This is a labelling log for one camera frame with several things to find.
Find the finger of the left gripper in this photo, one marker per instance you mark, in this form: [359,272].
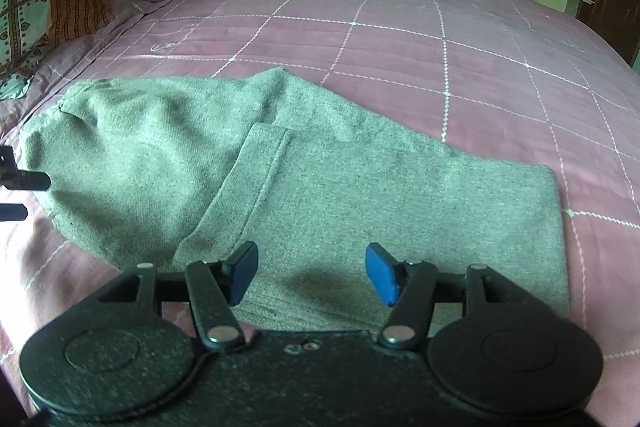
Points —
[13,212]
[15,179]

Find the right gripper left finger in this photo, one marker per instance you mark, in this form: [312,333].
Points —
[214,288]

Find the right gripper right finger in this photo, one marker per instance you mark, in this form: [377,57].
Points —
[408,290]

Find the grey green pants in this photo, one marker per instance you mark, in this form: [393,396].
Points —
[177,170]

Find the teal patterned pillow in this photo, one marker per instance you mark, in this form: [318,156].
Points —
[24,23]

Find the orange striped pillow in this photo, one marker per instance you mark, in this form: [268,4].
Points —
[71,19]

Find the pink checked bed sheet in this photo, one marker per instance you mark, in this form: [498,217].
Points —
[505,79]

